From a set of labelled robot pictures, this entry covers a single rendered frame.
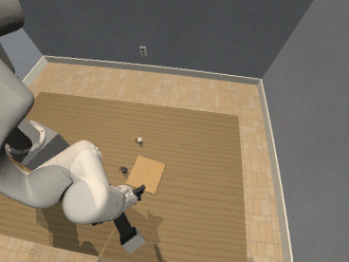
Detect tan mat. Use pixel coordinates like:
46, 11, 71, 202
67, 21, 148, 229
126, 156, 165, 195

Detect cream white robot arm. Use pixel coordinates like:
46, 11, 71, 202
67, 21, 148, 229
0, 0, 145, 253

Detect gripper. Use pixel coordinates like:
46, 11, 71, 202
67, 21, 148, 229
92, 185, 146, 226

